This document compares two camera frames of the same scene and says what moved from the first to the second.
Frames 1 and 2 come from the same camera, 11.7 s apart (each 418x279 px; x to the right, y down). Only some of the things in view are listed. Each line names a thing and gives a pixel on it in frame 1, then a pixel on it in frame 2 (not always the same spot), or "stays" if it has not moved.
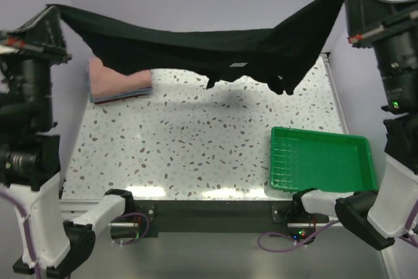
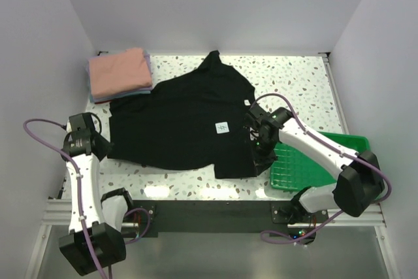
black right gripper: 364,13 → 263,163
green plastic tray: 330,162 stays
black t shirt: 285,52 → 196,117
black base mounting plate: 152,216 stays
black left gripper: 42,36 → 106,145
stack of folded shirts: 107,84 stays
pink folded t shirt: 105,81 stays
